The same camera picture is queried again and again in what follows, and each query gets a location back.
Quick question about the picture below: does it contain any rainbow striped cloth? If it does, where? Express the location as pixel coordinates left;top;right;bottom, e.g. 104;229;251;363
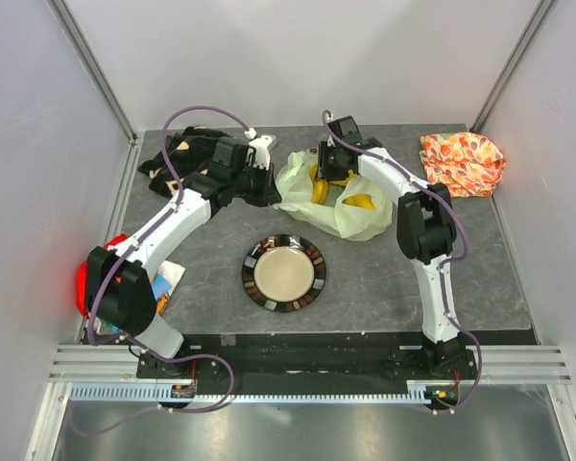
76;233;185;336

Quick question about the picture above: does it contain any grey slotted cable duct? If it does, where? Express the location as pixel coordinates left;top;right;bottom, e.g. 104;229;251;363
70;381;441;404

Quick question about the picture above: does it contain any black rimmed ceramic plate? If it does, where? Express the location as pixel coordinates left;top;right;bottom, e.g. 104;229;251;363
241;233;327;313

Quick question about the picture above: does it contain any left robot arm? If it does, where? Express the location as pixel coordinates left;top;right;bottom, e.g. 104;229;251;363
84;134;281;377

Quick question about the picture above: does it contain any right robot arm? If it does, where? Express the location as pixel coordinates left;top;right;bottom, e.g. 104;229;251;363
317;109;461;344

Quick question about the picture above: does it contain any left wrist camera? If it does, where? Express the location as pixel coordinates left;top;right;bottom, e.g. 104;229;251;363
244;128;276;170

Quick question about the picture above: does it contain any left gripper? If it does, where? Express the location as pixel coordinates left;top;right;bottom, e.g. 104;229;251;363
231;160;282;208

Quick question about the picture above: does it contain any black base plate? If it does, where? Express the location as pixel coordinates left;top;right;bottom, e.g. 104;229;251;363
136;331;478;381

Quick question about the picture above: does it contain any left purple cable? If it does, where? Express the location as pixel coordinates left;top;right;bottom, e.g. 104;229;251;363
69;105;258;436

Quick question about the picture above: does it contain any black floral patterned cloth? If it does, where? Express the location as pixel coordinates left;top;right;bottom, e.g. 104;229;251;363
138;126;229;198

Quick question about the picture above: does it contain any wrinkled yellow fake fruit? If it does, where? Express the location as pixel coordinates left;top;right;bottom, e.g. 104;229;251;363
343;194;376;210

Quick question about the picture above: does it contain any yellow fake banana bunch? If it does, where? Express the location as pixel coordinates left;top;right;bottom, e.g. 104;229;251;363
309;165;356;205

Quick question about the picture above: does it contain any pale green plastic bag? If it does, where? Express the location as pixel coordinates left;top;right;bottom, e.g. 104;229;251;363
274;150;393;241

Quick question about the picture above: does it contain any orange floral cloth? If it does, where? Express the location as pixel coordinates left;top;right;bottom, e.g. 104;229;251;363
420;132;506;198

